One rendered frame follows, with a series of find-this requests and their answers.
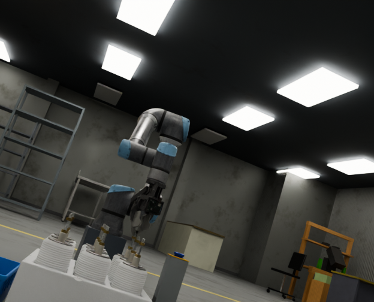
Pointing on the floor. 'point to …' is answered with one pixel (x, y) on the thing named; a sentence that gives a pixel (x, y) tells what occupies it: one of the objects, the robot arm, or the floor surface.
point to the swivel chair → (297, 263)
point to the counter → (192, 244)
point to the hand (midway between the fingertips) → (135, 232)
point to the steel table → (87, 186)
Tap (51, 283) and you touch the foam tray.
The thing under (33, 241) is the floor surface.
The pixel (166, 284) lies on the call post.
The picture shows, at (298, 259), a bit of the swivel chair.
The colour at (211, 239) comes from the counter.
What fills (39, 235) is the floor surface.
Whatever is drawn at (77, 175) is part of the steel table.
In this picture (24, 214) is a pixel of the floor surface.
